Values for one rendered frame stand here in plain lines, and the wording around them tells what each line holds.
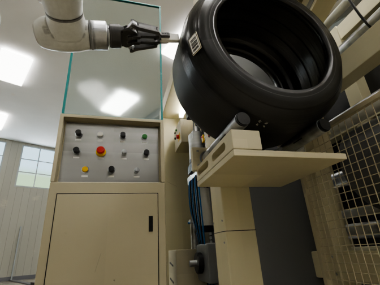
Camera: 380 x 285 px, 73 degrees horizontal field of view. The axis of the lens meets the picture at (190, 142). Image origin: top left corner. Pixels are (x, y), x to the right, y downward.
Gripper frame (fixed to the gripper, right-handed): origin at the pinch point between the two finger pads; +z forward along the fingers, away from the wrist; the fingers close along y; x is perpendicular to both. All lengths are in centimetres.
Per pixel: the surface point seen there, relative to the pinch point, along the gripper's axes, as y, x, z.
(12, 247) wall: 992, -26, -362
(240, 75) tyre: -12.6, 25.4, 14.3
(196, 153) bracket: 25.9, 34.7, 9.9
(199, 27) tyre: -12.0, 7.1, 6.3
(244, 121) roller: -8.6, 38.2, 13.7
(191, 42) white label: -10.1, 11.3, 3.3
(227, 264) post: 30, 77, 14
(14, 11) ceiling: 340, -383, -166
